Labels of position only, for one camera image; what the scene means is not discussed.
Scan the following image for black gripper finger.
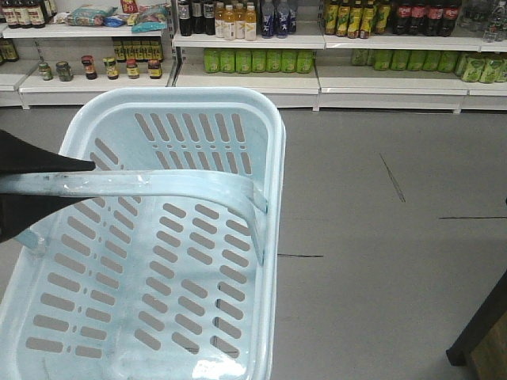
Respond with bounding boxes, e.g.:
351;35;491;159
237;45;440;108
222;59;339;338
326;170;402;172
1;194;86;242
1;130;96;175

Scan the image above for light blue plastic basket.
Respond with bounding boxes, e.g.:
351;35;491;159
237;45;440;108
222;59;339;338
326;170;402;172
1;87;286;379

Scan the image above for white store shelf left unit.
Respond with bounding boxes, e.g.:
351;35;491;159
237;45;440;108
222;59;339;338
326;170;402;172
1;17;177;109

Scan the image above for white store shelf unit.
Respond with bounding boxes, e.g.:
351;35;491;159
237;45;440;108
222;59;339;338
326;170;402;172
173;1;506;113
1;17;177;109

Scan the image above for white store shelf right unit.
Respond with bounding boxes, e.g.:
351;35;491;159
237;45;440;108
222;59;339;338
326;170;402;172
173;1;506;113

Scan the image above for black produce stand frame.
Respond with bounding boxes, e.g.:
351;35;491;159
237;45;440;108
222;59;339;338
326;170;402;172
446;275;506;379

